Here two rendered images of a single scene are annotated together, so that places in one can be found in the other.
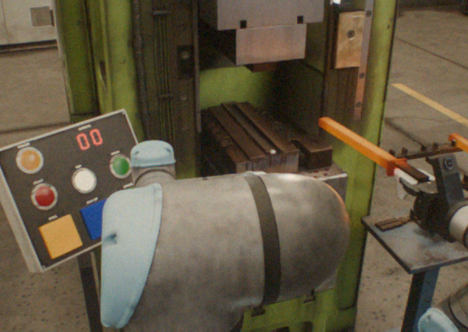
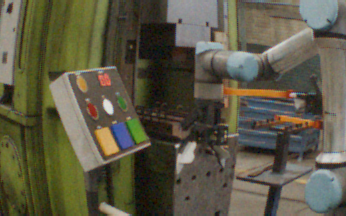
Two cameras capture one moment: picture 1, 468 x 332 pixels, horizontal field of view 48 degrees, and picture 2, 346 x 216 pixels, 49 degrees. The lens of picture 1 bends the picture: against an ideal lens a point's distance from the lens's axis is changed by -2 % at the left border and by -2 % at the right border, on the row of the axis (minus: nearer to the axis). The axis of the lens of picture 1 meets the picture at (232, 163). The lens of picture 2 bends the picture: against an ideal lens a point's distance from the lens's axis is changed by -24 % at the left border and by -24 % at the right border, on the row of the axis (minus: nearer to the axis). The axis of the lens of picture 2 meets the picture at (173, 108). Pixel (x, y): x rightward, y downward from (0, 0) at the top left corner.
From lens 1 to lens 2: 0.91 m
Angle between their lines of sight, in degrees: 31
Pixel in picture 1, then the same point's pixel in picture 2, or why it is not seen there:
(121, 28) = (100, 25)
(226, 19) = (171, 16)
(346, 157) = not seen: hidden behind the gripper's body
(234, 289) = not seen: outside the picture
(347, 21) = (218, 36)
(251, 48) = (183, 36)
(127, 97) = not seen: hidden behind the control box
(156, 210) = not seen: outside the picture
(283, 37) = (199, 32)
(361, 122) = (228, 110)
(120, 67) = (94, 51)
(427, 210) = (314, 103)
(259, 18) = (188, 19)
